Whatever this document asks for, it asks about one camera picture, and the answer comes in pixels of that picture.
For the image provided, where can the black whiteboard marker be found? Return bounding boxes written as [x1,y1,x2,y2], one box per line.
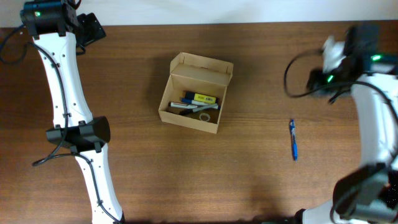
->
[169,102,198,110]

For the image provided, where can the blue whiteboard marker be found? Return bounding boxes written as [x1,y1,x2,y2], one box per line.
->
[181,98,221,110]

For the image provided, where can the brown cardboard box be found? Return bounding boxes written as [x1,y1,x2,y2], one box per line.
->
[159,52,233,134]

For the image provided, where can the yellow highlighter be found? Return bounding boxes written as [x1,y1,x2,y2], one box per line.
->
[185,91,219,104]

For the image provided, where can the black sharpie marker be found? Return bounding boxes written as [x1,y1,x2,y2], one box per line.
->
[179,103,218,116]

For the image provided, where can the yellow tape roll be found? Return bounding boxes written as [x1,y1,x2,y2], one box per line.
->
[199,113,211,122]

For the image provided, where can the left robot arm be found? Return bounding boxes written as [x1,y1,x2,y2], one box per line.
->
[20,1,125,223]

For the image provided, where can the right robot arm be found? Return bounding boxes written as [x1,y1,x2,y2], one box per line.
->
[292,24,397,223]

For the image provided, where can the blue gel pen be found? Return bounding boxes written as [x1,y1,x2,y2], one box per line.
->
[289,119,298,161]

